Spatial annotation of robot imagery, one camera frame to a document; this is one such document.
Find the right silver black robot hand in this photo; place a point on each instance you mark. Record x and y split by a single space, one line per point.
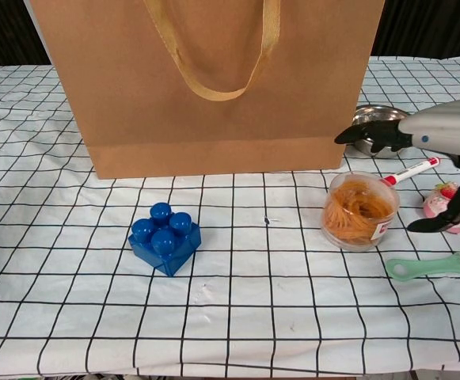
443 126

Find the pink cupcake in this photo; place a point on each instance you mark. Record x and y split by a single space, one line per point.
435 206

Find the rubber bands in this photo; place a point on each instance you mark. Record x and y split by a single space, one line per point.
356 213

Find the brown paper shopping bag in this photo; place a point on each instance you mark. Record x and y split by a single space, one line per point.
214 126

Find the red and white marker pen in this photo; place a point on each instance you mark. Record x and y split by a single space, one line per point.
411 169

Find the stainless steel bowl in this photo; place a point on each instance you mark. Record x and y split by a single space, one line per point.
376 115

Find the mint green scrubbing brush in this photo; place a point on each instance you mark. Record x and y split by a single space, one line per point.
423 269

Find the white black-checked tablecloth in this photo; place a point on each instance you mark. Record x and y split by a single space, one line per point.
293 316

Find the blue four-stud building block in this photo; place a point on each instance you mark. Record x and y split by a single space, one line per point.
162 241

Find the dark folding partition screen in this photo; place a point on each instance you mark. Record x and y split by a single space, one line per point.
0 31

